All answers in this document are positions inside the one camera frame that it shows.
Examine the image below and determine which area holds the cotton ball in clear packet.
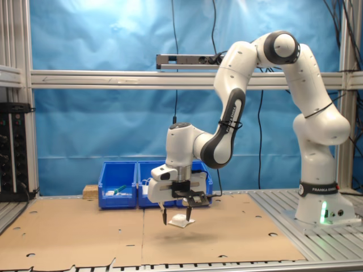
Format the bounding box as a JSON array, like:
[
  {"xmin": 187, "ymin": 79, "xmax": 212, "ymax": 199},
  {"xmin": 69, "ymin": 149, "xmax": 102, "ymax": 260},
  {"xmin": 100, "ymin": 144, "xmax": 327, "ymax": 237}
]
[{"xmin": 167, "ymin": 214, "xmax": 196, "ymax": 228}]

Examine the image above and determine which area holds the blue bin with cotton packet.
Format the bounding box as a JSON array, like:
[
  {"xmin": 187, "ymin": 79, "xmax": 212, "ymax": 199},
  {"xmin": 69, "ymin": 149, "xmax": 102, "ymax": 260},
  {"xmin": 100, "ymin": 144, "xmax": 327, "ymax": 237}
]
[{"xmin": 175, "ymin": 160, "xmax": 213, "ymax": 209}]

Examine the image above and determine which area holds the blue bin with masks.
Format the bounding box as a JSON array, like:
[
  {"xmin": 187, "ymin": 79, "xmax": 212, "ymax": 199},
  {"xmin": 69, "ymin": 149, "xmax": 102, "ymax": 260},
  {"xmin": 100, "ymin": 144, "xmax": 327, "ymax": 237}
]
[{"xmin": 137, "ymin": 161, "xmax": 177, "ymax": 209}]

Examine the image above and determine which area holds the blue bin with tube packets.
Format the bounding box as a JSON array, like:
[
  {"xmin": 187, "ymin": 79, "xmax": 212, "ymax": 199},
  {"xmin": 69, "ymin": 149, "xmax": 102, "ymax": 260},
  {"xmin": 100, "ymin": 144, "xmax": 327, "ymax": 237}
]
[{"xmin": 98, "ymin": 161, "xmax": 139, "ymax": 210}]

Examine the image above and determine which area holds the brown cardboard sheet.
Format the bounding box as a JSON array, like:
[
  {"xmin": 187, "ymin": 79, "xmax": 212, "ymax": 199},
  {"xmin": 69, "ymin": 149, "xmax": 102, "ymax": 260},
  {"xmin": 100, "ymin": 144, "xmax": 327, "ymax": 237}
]
[
  {"xmin": 0, "ymin": 198, "xmax": 145, "ymax": 271},
  {"xmin": 141, "ymin": 193, "xmax": 307, "ymax": 266}
]

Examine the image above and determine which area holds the chipboard wooden board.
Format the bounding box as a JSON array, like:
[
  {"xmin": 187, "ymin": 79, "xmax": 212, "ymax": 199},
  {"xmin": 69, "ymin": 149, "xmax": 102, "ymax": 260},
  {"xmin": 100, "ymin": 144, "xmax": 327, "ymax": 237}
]
[{"xmin": 82, "ymin": 184, "xmax": 100, "ymax": 201}]

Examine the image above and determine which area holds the horizontal aluminium beam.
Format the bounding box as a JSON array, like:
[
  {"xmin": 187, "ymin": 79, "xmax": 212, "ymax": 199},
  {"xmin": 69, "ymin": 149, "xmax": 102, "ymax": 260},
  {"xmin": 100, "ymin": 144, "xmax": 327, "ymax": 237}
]
[{"xmin": 29, "ymin": 69, "xmax": 363, "ymax": 91}]

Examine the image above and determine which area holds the grey power strip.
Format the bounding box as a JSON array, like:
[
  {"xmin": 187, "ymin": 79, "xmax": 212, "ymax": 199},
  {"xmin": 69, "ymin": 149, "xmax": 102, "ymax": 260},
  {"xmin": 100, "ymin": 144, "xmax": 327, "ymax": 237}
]
[{"xmin": 155, "ymin": 53, "xmax": 227, "ymax": 70}]

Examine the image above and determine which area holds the black equipment rack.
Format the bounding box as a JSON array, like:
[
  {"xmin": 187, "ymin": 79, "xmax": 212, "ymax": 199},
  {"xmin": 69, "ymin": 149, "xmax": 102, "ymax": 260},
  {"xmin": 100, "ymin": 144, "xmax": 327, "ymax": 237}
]
[{"xmin": 0, "ymin": 102, "xmax": 36, "ymax": 203}]

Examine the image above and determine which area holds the short aluminium side beam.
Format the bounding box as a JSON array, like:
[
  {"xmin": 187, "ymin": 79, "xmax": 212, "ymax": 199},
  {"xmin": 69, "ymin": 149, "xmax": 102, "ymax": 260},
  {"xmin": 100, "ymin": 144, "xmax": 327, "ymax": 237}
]
[{"xmin": 0, "ymin": 65, "xmax": 24, "ymax": 87}]

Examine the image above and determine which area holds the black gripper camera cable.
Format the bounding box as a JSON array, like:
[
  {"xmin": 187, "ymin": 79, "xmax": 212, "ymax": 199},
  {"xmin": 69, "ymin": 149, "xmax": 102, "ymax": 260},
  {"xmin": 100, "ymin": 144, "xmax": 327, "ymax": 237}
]
[{"xmin": 198, "ymin": 167, "xmax": 225, "ymax": 199}]

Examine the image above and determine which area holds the hanging black cable with plug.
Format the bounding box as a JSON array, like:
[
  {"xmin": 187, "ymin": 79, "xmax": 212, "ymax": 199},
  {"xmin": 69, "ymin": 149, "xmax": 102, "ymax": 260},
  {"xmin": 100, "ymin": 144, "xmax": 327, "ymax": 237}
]
[{"xmin": 171, "ymin": 0, "xmax": 180, "ymax": 125}]

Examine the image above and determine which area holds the long black wall cable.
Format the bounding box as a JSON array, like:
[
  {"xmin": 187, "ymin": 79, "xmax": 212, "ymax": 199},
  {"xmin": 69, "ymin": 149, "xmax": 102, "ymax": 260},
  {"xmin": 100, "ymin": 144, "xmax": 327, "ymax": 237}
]
[{"xmin": 257, "ymin": 90, "xmax": 265, "ymax": 190}]

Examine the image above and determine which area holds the slim aluminium frame post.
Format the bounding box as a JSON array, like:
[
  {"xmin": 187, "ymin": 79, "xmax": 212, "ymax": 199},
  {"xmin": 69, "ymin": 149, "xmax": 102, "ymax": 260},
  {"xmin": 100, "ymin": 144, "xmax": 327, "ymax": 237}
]
[{"xmin": 337, "ymin": 0, "xmax": 363, "ymax": 191}]

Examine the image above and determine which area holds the thin black wall cable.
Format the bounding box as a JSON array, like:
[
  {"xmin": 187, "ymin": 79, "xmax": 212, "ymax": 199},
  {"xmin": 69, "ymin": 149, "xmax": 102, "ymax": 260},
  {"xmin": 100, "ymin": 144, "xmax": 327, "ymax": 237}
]
[{"xmin": 211, "ymin": 0, "xmax": 219, "ymax": 56}]

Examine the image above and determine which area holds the wide aluminium frame post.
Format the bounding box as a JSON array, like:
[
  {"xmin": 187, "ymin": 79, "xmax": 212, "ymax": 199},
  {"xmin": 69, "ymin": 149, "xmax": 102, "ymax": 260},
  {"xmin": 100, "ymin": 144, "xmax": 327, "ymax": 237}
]
[{"xmin": 0, "ymin": 0, "xmax": 40, "ymax": 199}]

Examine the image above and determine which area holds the black cable bundle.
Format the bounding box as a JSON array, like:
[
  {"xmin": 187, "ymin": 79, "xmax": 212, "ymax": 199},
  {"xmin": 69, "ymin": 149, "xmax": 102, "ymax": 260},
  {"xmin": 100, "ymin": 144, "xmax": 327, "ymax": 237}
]
[{"xmin": 323, "ymin": 0, "xmax": 363, "ymax": 199}]

